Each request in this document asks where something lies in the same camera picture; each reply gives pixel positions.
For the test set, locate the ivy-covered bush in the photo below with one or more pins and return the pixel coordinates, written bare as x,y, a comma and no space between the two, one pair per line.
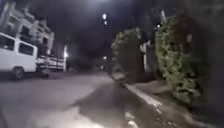
125,53

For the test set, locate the concrete kerb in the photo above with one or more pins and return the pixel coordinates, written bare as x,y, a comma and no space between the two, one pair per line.
143,96

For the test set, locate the grey pavement strip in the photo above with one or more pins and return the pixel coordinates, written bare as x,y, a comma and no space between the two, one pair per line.
156,88

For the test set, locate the leafy green hedge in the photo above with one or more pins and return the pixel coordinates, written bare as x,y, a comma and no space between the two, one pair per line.
173,60

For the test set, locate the white railing fence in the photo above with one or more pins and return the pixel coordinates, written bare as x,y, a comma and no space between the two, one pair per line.
50,62

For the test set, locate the grey asphalt road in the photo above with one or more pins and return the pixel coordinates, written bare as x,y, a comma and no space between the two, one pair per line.
56,96

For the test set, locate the pale multi-storey building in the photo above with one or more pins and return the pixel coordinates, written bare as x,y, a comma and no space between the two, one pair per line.
26,30

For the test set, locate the white van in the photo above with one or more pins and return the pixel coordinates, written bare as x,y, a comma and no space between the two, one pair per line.
16,55

